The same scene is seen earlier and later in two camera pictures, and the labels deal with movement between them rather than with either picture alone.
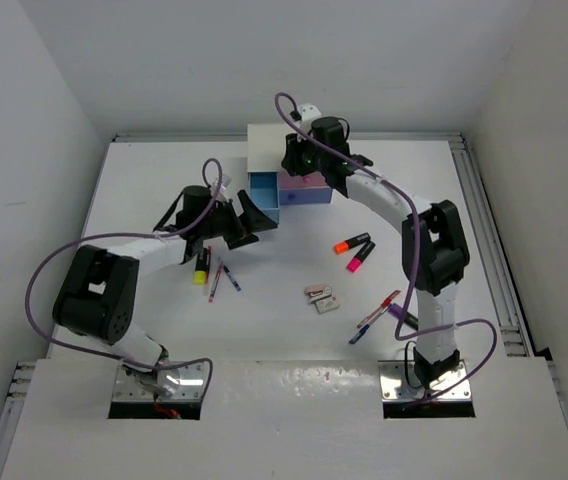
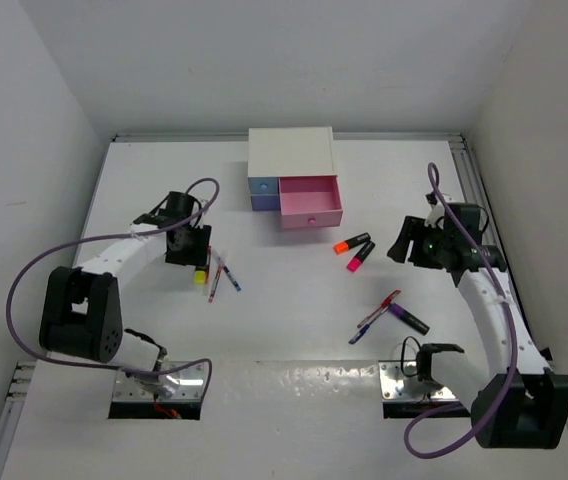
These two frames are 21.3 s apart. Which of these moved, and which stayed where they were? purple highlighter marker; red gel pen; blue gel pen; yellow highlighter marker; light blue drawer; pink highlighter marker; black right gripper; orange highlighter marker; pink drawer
Moved: light blue drawer; pink drawer; black right gripper
Stayed: blue gel pen; pink highlighter marker; orange highlighter marker; red gel pen; purple highlighter marker; yellow highlighter marker
